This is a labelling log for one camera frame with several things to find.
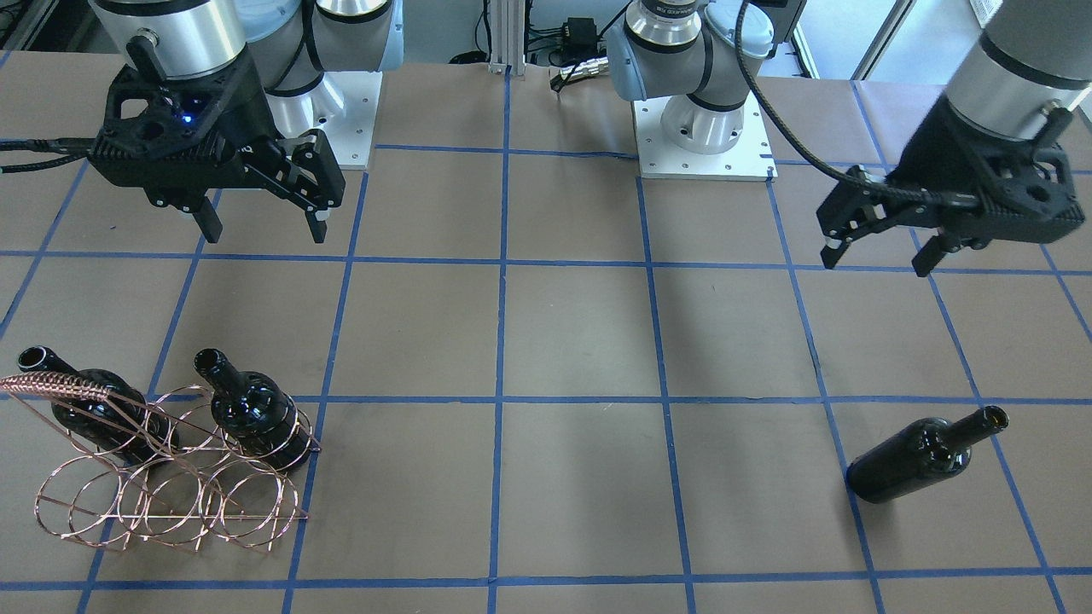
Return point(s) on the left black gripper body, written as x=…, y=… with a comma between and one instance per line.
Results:
x=937, y=147

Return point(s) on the copper wire wine basket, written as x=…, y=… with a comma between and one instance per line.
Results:
x=206, y=489

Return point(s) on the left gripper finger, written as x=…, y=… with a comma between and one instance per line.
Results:
x=937, y=248
x=863, y=204

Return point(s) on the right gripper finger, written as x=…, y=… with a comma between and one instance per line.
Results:
x=206, y=217
x=302, y=170

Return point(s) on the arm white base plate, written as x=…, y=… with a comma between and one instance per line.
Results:
x=679, y=140
x=342, y=104

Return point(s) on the aluminium frame post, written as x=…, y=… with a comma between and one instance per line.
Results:
x=506, y=33

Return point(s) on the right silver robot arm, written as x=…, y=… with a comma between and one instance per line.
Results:
x=293, y=42

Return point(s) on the dark bottle in basket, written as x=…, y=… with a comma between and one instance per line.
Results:
x=102, y=414
x=254, y=411

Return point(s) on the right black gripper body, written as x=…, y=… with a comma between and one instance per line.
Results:
x=248, y=109

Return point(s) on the dark wine bottle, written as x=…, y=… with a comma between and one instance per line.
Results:
x=925, y=453

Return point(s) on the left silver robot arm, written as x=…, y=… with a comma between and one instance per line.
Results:
x=1030, y=58

